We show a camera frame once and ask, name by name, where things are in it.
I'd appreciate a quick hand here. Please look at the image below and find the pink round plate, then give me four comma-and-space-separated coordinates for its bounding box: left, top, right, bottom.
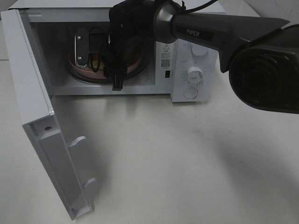
68, 45, 146, 84

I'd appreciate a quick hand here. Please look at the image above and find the white bread sandwich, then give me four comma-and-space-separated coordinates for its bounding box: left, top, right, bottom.
90, 59, 104, 70

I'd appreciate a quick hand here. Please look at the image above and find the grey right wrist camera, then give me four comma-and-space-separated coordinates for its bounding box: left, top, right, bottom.
74, 27, 89, 68

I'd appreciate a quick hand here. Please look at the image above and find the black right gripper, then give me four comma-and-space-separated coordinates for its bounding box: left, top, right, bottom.
88, 28, 141, 91

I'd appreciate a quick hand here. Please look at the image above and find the upper white power knob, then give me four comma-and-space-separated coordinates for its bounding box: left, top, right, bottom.
191, 45, 209, 56

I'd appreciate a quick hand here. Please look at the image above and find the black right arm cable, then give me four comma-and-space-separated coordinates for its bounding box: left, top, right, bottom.
90, 0, 218, 75

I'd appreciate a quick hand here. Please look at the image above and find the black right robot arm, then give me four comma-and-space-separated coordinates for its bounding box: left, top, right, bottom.
99, 0, 299, 114

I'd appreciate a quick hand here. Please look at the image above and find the white microwave oven body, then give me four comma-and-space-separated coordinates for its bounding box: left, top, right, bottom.
1, 0, 218, 105

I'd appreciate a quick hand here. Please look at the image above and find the white warning label sticker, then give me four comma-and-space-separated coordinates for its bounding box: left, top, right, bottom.
158, 43, 174, 69

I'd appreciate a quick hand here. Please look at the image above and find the round white door button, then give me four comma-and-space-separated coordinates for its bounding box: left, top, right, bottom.
184, 88, 198, 99

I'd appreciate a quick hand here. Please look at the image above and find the lower white timer knob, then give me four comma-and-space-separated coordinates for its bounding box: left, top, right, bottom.
186, 66, 203, 84

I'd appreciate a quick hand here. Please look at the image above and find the white microwave door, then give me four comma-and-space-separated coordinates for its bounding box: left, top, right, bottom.
1, 9, 95, 220

